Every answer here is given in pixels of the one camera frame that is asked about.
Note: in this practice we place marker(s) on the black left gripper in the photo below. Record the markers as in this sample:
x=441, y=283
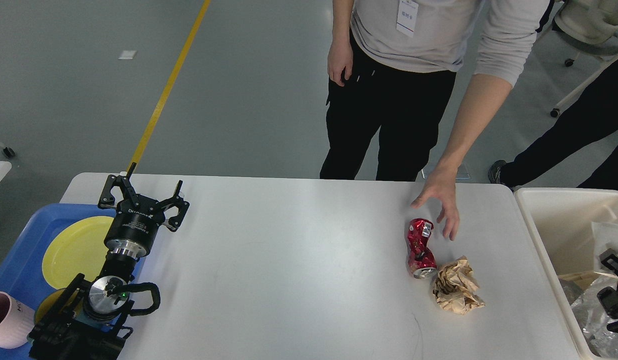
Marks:
x=134, y=227

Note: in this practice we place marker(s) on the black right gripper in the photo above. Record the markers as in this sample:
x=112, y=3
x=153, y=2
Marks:
x=608, y=296

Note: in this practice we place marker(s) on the brown paper bag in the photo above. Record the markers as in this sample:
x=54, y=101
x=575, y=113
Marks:
x=579, y=277

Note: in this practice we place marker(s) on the yellow plastic plate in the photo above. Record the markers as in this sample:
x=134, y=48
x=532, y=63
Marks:
x=79, y=248

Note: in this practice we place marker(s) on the brown paper ball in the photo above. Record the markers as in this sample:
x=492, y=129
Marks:
x=455, y=288

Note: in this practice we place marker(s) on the pink ribbed mug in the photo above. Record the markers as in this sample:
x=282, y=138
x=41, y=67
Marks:
x=16, y=322

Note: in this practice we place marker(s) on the crushed red soda can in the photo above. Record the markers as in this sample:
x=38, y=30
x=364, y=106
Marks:
x=421, y=261

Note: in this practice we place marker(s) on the white paper cup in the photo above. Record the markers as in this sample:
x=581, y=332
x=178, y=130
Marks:
x=605, y=237

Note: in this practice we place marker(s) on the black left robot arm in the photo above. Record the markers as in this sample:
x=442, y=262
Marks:
x=87, y=321

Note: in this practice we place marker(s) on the bystander bare forearm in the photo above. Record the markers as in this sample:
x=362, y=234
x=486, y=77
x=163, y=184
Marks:
x=484, y=96

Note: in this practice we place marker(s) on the bystander left hand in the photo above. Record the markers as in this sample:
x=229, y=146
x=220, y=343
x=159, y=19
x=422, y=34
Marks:
x=441, y=185

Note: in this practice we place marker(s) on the beige plastic bin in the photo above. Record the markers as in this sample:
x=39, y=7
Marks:
x=559, y=222

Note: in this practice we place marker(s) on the blue plastic tray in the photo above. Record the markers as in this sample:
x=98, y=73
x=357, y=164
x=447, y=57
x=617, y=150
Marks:
x=21, y=274

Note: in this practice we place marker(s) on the chair caster at left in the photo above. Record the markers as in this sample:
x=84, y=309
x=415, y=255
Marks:
x=6, y=150

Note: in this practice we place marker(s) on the person in grey sneakers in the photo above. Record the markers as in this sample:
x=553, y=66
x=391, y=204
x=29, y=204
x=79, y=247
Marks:
x=594, y=116

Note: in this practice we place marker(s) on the floor outlet cover right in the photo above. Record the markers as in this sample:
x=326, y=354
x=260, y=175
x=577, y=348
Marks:
x=463, y=173

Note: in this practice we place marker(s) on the white office chair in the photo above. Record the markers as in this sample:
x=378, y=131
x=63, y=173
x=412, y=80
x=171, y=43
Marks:
x=591, y=28

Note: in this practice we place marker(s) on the person in grey shirt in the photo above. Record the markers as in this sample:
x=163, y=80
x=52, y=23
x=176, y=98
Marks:
x=392, y=67

